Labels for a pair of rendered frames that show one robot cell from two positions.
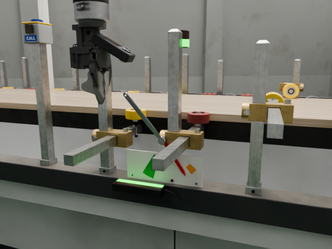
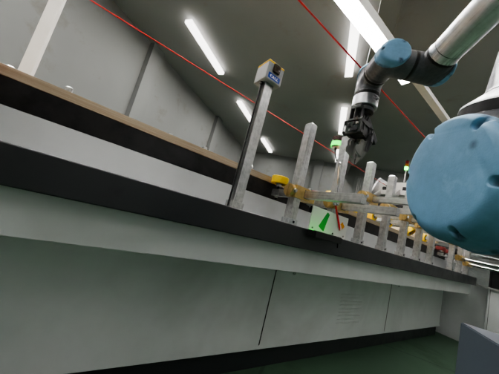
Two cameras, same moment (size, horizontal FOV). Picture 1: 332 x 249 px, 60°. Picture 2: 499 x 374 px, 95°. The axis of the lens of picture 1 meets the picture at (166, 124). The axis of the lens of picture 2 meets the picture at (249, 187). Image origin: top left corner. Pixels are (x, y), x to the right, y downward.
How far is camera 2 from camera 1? 1.25 m
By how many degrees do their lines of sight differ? 56
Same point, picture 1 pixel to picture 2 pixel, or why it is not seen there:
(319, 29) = not seen: hidden behind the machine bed
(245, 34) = not seen: hidden behind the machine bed
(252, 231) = (352, 269)
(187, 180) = (339, 233)
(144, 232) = (247, 294)
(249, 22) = not seen: hidden behind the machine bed
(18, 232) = (15, 343)
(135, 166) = (315, 220)
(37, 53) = (268, 93)
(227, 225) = (344, 266)
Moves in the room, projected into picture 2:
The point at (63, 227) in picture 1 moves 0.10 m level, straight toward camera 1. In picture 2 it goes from (143, 307) to (167, 317)
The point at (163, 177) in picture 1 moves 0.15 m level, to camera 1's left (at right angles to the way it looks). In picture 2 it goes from (328, 231) to (317, 226)
